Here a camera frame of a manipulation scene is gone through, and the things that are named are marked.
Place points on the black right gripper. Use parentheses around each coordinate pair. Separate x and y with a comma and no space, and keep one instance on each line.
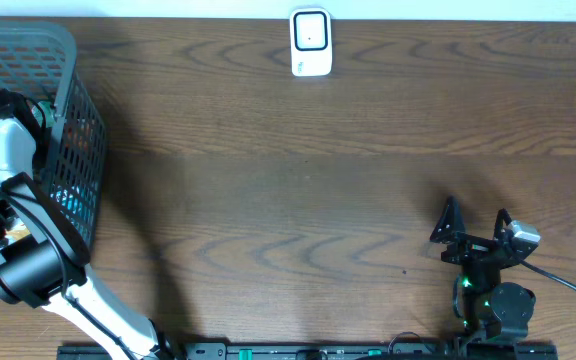
(471,246)

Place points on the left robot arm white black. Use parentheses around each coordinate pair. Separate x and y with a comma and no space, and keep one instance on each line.
(44,261)

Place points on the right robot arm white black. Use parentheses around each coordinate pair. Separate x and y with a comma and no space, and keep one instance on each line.
(494,311)

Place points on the white barcode scanner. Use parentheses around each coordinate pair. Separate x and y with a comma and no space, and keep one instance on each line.
(311,50)

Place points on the grey plastic basket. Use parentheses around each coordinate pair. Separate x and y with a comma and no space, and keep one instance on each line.
(38,60)

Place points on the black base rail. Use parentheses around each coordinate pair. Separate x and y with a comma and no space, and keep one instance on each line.
(399,350)

